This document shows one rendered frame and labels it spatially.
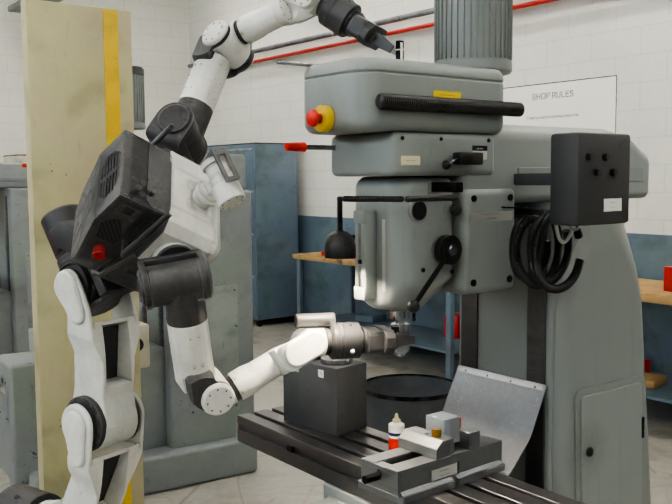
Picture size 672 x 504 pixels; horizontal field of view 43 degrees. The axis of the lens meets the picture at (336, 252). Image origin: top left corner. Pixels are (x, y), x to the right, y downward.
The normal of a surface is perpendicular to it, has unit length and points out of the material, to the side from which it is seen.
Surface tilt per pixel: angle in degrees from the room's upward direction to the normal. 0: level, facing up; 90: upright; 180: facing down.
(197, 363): 103
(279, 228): 90
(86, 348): 115
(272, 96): 90
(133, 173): 58
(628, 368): 88
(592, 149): 90
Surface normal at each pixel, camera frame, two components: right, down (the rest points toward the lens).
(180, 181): 0.70, -0.49
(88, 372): -0.57, 0.07
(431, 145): 0.61, 0.07
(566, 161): -0.80, 0.06
